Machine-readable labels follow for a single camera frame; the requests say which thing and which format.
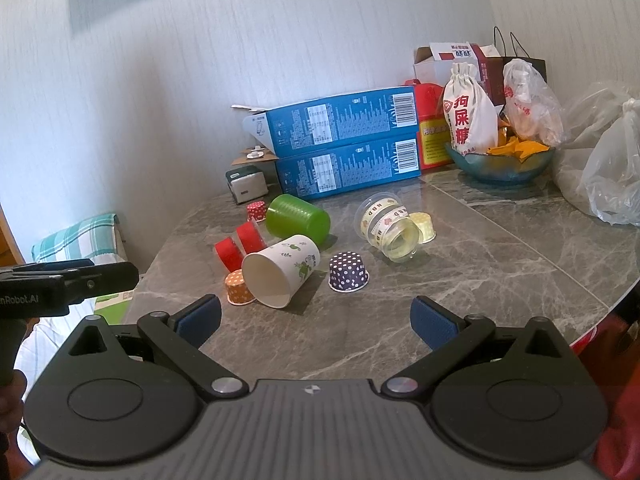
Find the green plastic cup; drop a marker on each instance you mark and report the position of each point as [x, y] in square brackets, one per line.
[297, 219]

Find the orange polka dot paper cup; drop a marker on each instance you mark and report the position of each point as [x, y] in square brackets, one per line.
[239, 290]

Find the small red polka dot cup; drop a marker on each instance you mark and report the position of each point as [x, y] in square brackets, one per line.
[256, 211]

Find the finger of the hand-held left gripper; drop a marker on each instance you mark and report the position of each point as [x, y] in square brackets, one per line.
[55, 265]
[107, 280]

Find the dark paper shopping bag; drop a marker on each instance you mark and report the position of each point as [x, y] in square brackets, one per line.
[525, 62]

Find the red box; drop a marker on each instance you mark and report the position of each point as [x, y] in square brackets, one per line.
[430, 130]

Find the blue glass bowl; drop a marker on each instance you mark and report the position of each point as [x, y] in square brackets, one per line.
[500, 170]

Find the white paper cup green print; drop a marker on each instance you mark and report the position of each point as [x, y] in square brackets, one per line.
[280, 272]

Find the small white device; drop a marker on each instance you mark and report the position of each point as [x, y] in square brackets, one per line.
[245, 186]

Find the blue cardboard box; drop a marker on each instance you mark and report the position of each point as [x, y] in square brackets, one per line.
[350, 167]

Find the purple polka dot paper cup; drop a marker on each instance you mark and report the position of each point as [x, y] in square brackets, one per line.
[348, 272]

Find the clear plastic cup printed band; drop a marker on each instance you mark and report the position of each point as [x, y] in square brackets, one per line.
[385, 227]

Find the teal plaid cushion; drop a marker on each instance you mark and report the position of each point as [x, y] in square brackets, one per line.
[75, 240]

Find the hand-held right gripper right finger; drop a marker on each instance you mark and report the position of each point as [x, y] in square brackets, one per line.
[430, 322]

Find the pale yellow paper cup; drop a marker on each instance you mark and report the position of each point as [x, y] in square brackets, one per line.
[424, 226]

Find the white and red carton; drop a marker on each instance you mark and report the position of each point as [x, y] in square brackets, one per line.
[450, 57]

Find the red cloth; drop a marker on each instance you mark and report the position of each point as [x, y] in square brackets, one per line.
[615, 370]

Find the orange snack packets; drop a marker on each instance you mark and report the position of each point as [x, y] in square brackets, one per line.
[522, 149]

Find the green and white box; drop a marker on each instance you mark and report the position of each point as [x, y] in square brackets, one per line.
[112, 307]

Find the brown cardboard box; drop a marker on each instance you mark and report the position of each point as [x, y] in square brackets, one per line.
[250, 156]

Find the blue cardboard box open flap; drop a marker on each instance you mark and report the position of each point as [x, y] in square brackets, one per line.
[335, 120]

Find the person's left hand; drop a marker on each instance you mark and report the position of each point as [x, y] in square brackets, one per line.
[10, 402]

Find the clear plastic bag red print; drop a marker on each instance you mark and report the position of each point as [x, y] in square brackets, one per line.
[532, 105]

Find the white cloth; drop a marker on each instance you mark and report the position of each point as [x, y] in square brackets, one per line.
[37, 340]

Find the large translucent plastic bag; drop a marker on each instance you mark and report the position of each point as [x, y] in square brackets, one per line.
[605, 160]

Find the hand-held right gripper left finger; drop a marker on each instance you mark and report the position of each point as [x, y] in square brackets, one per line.
[200, 317]

